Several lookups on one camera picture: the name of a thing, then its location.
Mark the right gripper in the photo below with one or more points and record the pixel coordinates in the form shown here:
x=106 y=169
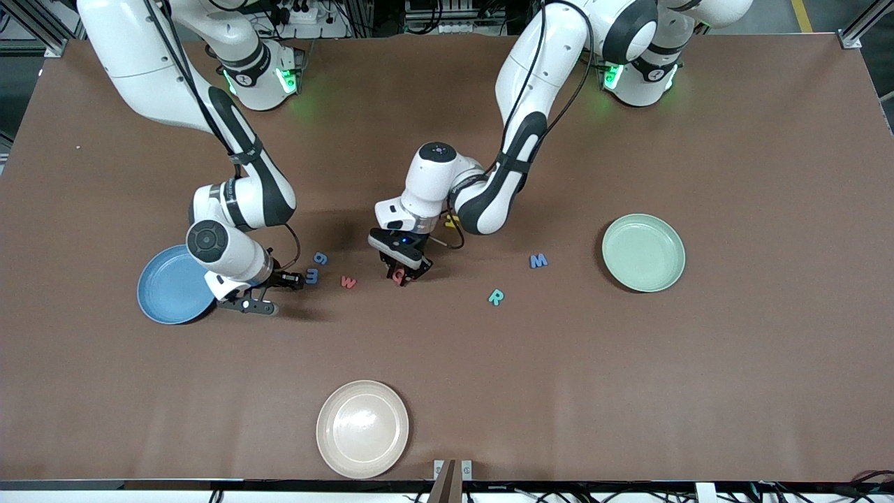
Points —
x=283 y=279

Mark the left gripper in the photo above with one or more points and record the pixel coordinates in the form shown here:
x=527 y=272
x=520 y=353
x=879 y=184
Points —
x=406 y=270

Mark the red foam letter Q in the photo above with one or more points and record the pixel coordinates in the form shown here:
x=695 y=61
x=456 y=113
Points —
x=399 y=278

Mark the blue foam lowercase m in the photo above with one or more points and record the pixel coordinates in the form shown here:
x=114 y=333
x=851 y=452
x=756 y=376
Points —
x=312 y=276

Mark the red foam letter w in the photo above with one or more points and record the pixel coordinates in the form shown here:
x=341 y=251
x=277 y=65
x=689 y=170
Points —
x=348 y=281

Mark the yellow foam letter H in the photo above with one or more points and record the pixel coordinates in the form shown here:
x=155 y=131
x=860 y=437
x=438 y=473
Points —
x=452 y=223

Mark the teal foam letter R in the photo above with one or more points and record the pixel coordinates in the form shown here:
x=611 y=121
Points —
x=492 y=298

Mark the blue foam capital M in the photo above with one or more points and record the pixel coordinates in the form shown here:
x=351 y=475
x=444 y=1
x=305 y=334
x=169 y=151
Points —
x=538 y=261

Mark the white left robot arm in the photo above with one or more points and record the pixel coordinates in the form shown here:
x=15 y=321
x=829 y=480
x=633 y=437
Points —
x=531 y=77

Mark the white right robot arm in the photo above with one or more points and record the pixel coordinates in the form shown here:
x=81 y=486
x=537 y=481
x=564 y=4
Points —
x=140 y=56

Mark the blue round plate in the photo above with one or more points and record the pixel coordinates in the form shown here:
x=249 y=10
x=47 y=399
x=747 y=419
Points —
x=167 y=293

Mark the cream round plate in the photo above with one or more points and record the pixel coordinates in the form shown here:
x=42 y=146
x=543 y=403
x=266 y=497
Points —
x=363 y=429

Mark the green round plate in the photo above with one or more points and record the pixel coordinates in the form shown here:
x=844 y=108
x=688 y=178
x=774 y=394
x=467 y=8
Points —
x=642 y=253

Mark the white power strip with plugs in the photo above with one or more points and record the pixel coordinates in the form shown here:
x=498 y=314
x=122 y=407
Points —
x=328 y=28

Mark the metal bracket with brown post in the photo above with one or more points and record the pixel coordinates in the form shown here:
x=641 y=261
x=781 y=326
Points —
x=447 y=485

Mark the aluminium frame profile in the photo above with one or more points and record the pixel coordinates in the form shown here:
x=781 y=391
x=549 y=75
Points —
x=56 y=43
x=852 y=38

